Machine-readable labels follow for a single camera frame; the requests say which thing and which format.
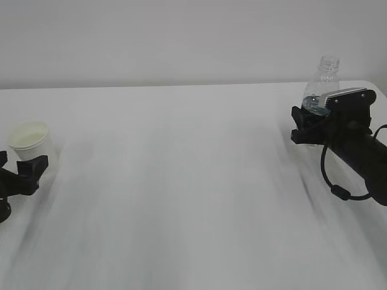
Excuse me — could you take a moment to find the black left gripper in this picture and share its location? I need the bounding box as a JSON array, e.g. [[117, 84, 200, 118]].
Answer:
[[0, 150, 48, 198]]

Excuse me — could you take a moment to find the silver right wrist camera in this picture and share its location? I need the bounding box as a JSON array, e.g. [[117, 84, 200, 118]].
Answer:
[[318, 88, 377, 112]]

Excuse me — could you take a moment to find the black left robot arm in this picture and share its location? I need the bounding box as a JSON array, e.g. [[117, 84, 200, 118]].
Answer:
[[1, 150, 48, 222]]

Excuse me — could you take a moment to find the white paper cup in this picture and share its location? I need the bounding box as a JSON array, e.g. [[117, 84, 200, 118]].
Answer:
[[8, 121, 58, 174]]

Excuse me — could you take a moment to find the black right camera cable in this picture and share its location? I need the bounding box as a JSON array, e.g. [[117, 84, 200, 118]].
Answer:
[[319, 123, 387, 201]]

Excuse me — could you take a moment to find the clear green-label water bottle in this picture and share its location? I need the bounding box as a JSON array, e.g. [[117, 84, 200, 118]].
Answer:
[[302, 55, 340, 126]]

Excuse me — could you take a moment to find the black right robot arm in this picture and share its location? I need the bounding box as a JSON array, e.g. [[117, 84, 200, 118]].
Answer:
[[291, 106, 386, 206]]

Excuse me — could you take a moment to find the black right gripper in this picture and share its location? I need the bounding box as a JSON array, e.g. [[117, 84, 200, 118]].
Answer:
[[291, 106, 374, 154]]

